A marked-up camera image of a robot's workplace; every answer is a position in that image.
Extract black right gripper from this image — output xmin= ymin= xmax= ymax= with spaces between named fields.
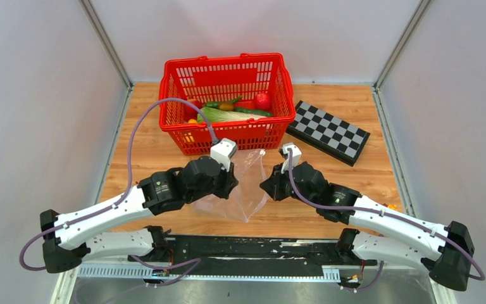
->
xmin=260 ymin=163 xmax=317 ymax=209

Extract clear zip top bag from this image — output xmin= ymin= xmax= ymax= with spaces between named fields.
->
xmin=191 ymin=149 xmax=268 ymax=223

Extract green white napa cabbage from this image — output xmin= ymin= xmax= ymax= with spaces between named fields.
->
xmin=201 ymin=107 xmax=265 ymax=123

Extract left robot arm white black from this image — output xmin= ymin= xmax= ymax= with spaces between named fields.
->
xmin=40 ymin=156 xmax=238 ymax=274

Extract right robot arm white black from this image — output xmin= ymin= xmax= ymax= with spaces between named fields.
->
xmin=260 ymin=162 xmax=475 ymax=291

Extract dark green cucumber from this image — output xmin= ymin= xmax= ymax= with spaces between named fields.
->
xmin=234 ymin=107 xmax=273 ymax=117

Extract black white checkerboard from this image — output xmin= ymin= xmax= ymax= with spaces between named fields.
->
xmin=286 ymin=101 xmax=370 ymax=167

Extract brown yellow fruit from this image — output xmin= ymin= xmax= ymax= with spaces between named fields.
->
xmin=218 ymin=102 xmax=234 ymax=111

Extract red apple left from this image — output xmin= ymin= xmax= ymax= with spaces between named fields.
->
xmin=184 ymin=99 xmax=201 ymax=121

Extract red apple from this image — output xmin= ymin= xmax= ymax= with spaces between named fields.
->
xmin=184 ymin=99 xmax=201 ymax=121
xmin=253 ymin=92 xmax=272 ymax=111

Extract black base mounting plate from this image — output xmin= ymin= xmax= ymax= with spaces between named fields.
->
xmin=140 ymin=235 xmax=377 ymax=277

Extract green chili pepper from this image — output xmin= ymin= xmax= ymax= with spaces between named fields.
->
xmin=204 ymin=96 xmax=242 ymax=111

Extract red apple right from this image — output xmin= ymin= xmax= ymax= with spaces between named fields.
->
xmin=253 ymin=92 xmax=272 ymax=111

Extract red plastic shopping basket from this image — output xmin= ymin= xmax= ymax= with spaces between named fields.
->
xmin=159 ymin=53 xmax=296 ymax=155

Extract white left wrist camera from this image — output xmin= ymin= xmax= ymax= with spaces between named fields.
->
xmin=209 ymin=138 xmax=238 ymax=172

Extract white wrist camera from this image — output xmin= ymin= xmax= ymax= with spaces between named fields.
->
xmin=279 ymin=142 xmax=302 ymax=174
xmin=209 ymin=138 xmax=238 ymax=172

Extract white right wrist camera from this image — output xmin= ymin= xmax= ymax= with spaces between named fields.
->
xmin=279 ymin=142 xmax=302 ymax=174

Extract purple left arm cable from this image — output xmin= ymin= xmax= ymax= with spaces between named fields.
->
xmin=19 ymin=98 xmax=221 ymax=272

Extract white slotted cable duct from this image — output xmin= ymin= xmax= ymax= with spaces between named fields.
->
xmin=77 ymin=264 xmax=342 ymax=282

